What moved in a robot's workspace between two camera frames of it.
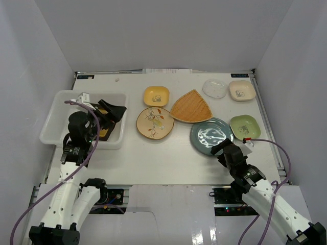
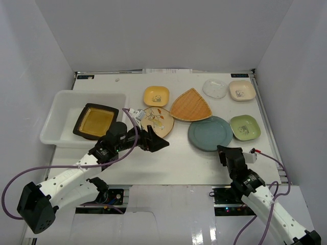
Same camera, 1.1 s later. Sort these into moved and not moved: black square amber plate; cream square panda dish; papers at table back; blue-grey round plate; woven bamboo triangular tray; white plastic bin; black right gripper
Moved: black square amber plate
Not moved: blue-grey round plate; papers at table back; cream square panda dish; white plastic bin; black right gripper; woven bamboo triangular tray
